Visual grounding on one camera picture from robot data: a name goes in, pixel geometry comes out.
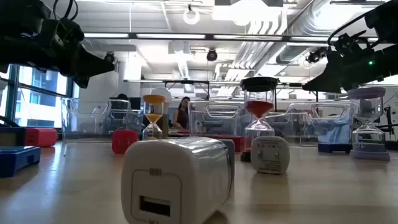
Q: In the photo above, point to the brass lamp with white bulb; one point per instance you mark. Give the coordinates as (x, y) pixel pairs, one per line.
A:
(168, 93)

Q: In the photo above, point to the small pink-red wall charger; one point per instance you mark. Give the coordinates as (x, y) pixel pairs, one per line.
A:
(124, 141)

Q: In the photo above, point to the black-capped red sand hourglass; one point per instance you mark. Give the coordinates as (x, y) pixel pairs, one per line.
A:
(258, 109)

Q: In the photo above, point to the black ceiling spotlight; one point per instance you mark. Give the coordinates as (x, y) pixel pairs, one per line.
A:
(212, 56)
(109, 58)
(315, 56)

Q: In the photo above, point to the black overhead rail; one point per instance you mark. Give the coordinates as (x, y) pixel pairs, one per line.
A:
(186, 82)

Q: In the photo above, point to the black aluminium table frame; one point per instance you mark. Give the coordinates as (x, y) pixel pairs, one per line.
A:
(7, 120)

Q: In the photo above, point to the indigo blue rectangular block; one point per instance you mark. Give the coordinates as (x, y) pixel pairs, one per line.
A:
(335, 148)

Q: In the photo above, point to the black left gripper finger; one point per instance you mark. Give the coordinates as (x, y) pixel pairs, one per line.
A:
(96, 63)
(82, 81)

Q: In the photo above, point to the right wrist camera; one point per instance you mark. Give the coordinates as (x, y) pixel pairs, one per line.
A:
(349, 42)

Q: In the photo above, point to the red rectangular box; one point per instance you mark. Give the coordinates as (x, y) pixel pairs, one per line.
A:
(40, 137)

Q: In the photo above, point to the window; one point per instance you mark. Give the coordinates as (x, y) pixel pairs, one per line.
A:
(40, 102)

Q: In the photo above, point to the person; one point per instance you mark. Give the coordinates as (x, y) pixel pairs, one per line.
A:
(182, 118)

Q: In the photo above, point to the blue box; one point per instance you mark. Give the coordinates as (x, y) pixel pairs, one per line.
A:
(15, 160)

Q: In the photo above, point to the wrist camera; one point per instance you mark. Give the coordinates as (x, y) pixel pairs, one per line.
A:
(66, 29)
(349, 42)

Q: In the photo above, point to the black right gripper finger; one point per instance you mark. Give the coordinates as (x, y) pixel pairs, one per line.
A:
(326, 81)

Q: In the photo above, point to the orange sand hourglass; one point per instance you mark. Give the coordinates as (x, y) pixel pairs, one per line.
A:
(154, 99)

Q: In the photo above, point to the long ceiling light strip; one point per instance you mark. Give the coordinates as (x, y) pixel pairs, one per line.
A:
(171, 36)

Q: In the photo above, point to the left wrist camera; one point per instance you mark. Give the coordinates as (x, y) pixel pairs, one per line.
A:
(66, 29)

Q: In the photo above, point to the white USB wall charger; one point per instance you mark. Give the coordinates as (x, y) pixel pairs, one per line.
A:
(186, 174)

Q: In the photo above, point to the lavender hourglass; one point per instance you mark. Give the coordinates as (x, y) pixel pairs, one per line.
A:
(368, 93)

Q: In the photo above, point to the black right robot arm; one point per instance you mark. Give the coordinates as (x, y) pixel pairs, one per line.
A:
(385, 21)

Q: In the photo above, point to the silver ventilation duct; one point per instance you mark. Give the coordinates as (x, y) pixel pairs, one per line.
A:
(311, 25)

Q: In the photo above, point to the small white plug adapter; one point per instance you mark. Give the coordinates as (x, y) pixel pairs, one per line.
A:
(270, 155)

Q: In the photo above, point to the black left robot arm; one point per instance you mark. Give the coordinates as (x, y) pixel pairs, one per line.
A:
(18, 53)

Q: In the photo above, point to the clear plastic bin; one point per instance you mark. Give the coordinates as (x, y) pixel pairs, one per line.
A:
(81, 124)
(214, 124)
(298, 130)

